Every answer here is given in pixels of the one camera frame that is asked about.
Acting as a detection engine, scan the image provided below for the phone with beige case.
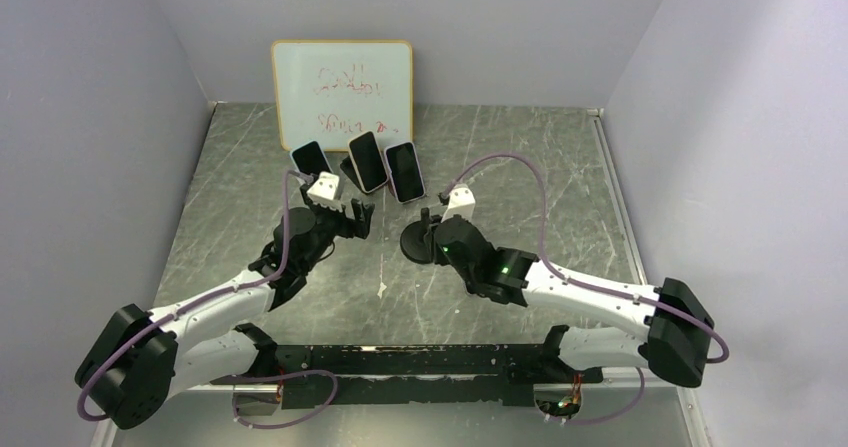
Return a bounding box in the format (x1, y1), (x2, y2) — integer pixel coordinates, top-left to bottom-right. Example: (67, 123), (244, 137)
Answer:
(348, 131), (388, 194)

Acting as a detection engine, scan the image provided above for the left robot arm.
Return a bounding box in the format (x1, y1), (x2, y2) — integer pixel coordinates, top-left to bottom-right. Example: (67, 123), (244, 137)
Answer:
(74, 186), (375, 429)

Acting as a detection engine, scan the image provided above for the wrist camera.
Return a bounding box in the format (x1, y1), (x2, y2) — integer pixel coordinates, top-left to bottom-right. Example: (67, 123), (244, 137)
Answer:
(439, 183), (476, 221)
(307, 172), (343, 212)

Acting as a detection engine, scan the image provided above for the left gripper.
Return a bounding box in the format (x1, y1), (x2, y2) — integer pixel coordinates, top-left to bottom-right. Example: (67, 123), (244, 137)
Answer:
(299, 185), (374, 272)

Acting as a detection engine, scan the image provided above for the yellow framed whiteboard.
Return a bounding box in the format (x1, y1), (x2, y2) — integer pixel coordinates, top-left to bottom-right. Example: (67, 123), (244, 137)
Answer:
(270, 39), (414, 152)

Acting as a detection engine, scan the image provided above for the black folding phone stand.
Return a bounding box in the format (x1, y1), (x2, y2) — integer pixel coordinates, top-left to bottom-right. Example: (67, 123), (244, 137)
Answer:
(339, 156), (361, 189)

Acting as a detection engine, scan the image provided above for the phone with blue case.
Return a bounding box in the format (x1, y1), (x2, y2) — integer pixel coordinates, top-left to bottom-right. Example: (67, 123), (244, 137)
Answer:
(290, 140), (333, 176)

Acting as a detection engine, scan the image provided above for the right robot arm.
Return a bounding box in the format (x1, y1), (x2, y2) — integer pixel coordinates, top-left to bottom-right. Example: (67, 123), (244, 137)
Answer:
(432, 216), (714, 388)

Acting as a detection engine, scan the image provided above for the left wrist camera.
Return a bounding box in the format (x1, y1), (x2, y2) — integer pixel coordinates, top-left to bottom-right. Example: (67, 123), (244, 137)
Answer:
(307, 172), (343, 212)

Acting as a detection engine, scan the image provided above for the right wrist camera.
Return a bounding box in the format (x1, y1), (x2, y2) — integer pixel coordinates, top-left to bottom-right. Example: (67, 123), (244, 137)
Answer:
(439, 183), (476, 221)

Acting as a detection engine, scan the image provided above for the phone with lilac case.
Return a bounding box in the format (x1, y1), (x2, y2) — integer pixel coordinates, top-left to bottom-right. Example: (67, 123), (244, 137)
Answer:
(384, 142), (425, 203)

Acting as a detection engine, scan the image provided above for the black round base phone holder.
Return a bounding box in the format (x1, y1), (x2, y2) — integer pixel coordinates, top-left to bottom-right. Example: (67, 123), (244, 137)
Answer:
(399, 207), (442, 265)

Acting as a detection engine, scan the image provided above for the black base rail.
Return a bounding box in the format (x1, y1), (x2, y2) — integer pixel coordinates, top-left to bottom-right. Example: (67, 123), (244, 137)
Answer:
(216, 344), (603, 409)

